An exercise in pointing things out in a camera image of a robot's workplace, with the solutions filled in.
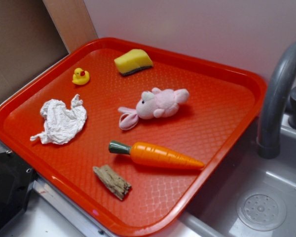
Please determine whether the yellow sponge with grey pad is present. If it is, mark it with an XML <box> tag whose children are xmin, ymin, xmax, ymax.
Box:
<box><xmin>114</xmin><ymin>49</ymin><xmax>153</xmax><ymax>76</ymax></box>

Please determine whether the brown cardboard panel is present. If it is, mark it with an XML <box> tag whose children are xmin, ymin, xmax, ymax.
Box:
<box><xmin>0</xmin><ymin>0</ymin><xmax>99</xmax><ymax>112</ymax></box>

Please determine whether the red plastic tray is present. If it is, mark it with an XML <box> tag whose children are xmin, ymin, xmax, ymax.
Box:
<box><xmin>0</xmin><ymin>38</ymin><xmax>266</xmax><ymax>237</ymax></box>

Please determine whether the grey plastic sink basin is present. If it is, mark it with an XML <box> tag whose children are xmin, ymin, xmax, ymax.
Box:
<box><xmin>180</xmin><ymin>116</ymin><xmax>296</xmax><ymax>237</ymax></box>

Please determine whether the yellow rubber duck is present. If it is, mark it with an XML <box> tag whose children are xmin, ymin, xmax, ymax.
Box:
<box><xmin>72</xmin><ymin>68</ymin><xmax>90</xmax><ymax>85</ymax></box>

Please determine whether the small piece of driftwood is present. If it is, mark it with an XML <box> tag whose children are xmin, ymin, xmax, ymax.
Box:
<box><xmin>93</xmin><ymin>164</ymin><xmax>132</xmax><ymax>200</ymax></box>

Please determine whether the crumpled white paper towel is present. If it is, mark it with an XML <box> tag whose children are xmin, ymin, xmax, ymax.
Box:
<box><xmin>30</xmin><ymin>94</ymin><xmax>87</xmax><ymax>145</ymax></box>

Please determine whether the orange plastic toy carrot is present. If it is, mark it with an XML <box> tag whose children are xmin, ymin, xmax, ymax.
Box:
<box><xmin>109</xmin><ymin>141</ymin><xmax>205</xmax><ymax>170</ymax></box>

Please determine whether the grey toy faucet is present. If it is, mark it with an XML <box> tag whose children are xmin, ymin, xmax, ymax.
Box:
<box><xmin>257</xmin><ymin>42</ymin><xmax>296</xmax><ymax>159</ymax></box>

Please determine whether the pink plush bunny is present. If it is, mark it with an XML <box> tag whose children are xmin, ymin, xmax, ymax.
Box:
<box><xmin>118</xmin><ymin>87</ymin><xmax>189</xmax><ymax>130</ymax></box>

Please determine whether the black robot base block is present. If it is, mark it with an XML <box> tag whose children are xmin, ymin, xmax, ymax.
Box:
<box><xmin>0</xmin><ymin>151</ymin><xmax>36</xmax><ymax>233</ymax></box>

